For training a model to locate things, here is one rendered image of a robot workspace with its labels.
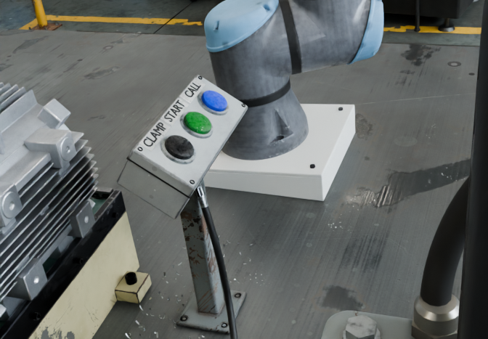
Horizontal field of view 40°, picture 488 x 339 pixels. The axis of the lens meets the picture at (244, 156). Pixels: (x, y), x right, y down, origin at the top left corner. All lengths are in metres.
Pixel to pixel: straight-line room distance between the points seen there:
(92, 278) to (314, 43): 0.45
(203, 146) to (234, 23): 0.33
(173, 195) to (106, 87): 0.87
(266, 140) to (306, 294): 0.28
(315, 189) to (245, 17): 0.27
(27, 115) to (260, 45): 0.38
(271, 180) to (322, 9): 0.27
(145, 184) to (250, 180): 0.41
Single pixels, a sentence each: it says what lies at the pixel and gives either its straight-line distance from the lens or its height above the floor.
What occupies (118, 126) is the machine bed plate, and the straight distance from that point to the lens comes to 1.32.
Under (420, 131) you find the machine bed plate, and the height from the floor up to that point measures 0.80.
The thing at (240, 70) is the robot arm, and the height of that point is 0.99.
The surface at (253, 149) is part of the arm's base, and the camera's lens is 1.05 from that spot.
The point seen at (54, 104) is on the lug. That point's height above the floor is 1.09.
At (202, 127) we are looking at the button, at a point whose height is 1.07.
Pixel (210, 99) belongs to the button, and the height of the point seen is 1.07.
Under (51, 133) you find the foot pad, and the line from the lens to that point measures 0.73.
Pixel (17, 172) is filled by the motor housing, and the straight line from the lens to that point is 0.69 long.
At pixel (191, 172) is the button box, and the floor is 1.05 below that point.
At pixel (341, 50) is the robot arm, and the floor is 1.00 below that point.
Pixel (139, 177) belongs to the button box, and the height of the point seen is 1.05.
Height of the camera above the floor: 1.39
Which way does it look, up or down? 31 degrees down
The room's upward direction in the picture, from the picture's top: 7 degrees counter-clockwise
